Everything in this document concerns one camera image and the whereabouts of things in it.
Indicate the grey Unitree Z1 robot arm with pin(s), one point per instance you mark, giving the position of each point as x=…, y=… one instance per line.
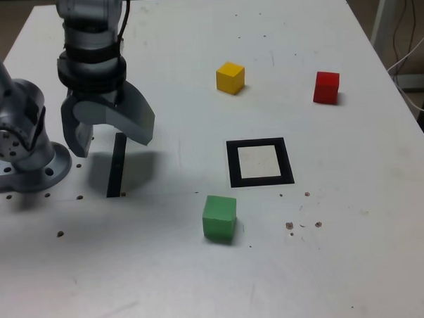
x=19, y=104

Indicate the green cube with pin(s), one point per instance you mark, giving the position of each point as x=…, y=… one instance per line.
x=219, y=220

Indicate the black tape strip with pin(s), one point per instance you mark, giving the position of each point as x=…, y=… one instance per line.
x=115, y=166

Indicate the yellow cube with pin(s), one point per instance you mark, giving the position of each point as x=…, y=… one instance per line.
x=229, y=79

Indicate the black tape square outline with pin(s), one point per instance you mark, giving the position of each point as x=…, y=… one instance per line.
x=233, y=165

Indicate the white metal post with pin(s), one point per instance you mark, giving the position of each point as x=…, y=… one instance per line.
x=385, y=10

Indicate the red cube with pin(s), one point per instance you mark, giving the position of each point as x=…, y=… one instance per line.
x=325, y=89

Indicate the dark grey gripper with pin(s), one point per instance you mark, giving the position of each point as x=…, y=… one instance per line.
x=100, y=97

